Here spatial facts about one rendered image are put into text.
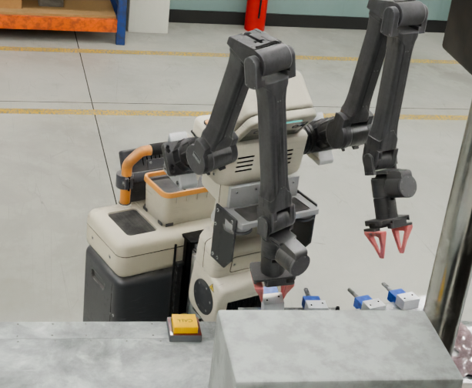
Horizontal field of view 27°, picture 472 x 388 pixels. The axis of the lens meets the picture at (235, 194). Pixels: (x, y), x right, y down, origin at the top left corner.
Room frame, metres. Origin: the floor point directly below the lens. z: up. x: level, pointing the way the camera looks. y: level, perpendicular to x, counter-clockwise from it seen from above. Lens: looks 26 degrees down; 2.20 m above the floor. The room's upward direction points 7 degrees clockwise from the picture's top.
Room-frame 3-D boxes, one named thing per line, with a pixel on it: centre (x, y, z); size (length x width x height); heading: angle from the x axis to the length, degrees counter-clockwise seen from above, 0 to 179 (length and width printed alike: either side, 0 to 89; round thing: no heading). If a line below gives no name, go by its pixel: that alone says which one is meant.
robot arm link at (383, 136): (2.28, -0.35, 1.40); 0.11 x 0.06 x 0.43; 125
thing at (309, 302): (2.07, -0.22, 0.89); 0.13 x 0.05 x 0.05; 12
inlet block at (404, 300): (2.21, -0.46, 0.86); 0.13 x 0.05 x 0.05; 29
